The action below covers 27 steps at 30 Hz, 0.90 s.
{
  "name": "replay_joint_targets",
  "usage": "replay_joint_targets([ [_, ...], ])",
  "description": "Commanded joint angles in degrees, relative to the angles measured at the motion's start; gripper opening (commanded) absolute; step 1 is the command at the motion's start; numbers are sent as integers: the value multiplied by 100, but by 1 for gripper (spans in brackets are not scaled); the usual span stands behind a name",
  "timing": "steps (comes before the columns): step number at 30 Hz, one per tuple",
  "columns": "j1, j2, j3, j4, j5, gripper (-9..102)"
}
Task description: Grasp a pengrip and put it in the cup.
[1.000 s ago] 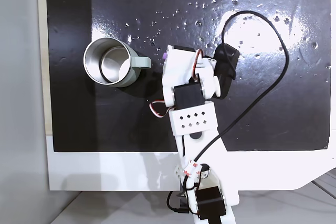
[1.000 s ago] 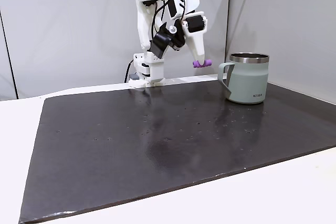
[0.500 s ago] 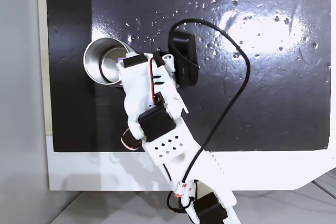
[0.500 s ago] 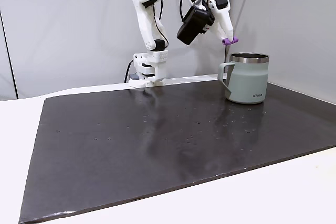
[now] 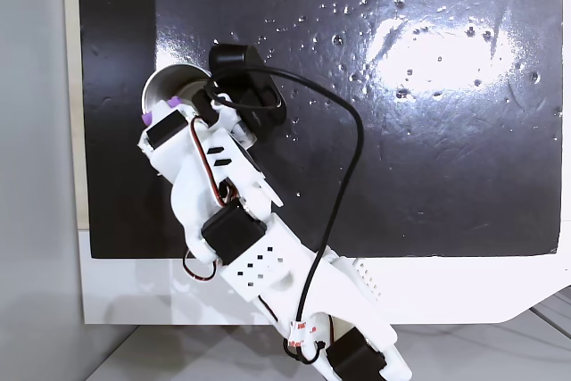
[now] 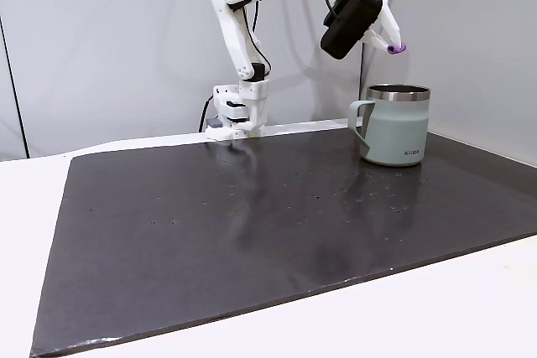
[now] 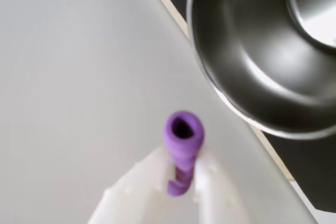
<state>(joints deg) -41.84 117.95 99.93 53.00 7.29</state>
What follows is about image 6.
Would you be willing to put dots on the black table mat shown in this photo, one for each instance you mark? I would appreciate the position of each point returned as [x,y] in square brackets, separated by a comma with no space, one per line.
[210,228]

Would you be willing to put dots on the pale green steel mug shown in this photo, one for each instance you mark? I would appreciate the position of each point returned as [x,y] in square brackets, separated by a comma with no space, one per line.
[394,136]

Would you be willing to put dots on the grey plug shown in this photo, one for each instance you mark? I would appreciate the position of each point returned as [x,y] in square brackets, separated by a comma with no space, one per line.
[214,123]

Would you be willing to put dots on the purple pen grip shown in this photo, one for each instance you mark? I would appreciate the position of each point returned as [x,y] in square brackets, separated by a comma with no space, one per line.
[396,49]

